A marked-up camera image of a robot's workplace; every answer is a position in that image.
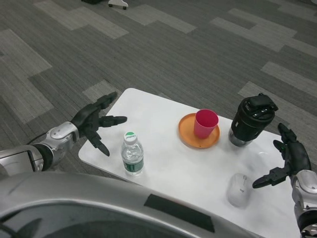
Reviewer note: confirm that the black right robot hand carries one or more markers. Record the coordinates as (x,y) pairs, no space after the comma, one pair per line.
(298,158)

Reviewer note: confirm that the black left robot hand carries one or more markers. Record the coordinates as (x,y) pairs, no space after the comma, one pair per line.
(88,121)

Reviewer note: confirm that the clear water bottle green label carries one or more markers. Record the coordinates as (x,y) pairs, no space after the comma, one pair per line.
(132,156)

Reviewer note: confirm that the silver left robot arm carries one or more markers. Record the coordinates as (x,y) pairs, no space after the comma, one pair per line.
(57,141)

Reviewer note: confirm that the black travel mug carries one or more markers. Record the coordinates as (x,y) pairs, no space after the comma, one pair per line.
(247,121)

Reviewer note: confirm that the white computer mouse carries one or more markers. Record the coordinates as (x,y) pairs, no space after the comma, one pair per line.
(237,193)

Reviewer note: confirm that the silver robot chest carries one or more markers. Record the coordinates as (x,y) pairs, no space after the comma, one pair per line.
(99,210)

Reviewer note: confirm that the pink plastic cup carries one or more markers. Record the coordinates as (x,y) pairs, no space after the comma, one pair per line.
(204,129)

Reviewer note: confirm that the orange round plate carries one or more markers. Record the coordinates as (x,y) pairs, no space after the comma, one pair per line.
(187,131)

